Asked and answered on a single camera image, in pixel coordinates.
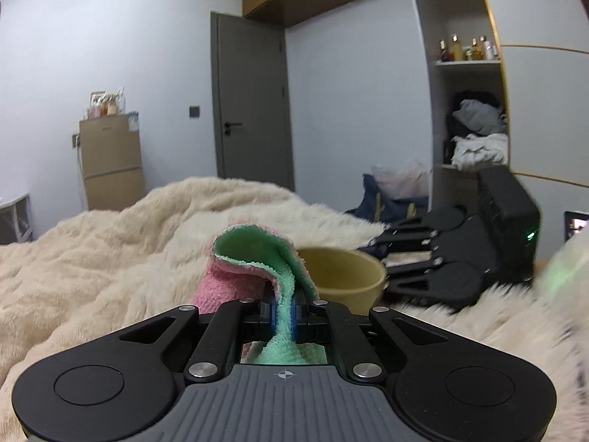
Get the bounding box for pink and green cloth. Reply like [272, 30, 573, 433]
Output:
[192, 225, 328, 365]

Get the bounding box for olive green ceramic cup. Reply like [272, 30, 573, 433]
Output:
[299, 246, 387, 315]

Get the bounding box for white plastic bag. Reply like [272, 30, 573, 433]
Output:
[371, 161, 430, 200]

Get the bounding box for blue bag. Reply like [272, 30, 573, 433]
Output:
[346, 173, 428, 224]

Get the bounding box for pile of clothes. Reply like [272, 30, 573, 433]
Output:
[443, 90, 509, 172]

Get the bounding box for white shelf unit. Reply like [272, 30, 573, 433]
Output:
[413, 0, 505, 211]

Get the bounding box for cream fluffy blanket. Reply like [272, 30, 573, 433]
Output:
[1, 178, 588, 441]

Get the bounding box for amber perfume bottle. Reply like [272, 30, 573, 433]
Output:
[439, 40, 451, 62]

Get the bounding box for yellow perfume bottle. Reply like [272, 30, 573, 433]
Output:
[451, 34, 465, 61]

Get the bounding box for clear bottle on shelf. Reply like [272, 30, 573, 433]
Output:
[479, 36, 498, 61]

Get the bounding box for gold mini fridge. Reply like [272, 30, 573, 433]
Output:
[79, 115, 146, 211]

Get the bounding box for grey door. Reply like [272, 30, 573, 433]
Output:
[211, 13, 295, 190]

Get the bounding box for items on fridge top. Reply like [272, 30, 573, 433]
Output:
[84, 87, 126, 120]

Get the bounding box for grey side table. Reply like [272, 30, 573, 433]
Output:
[1, 194, 33, 245]

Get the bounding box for black camera box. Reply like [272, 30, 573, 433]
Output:
[477, 166, 541, 283]

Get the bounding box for wall light switch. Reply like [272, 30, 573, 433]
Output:
[189, 106, 201, 118]

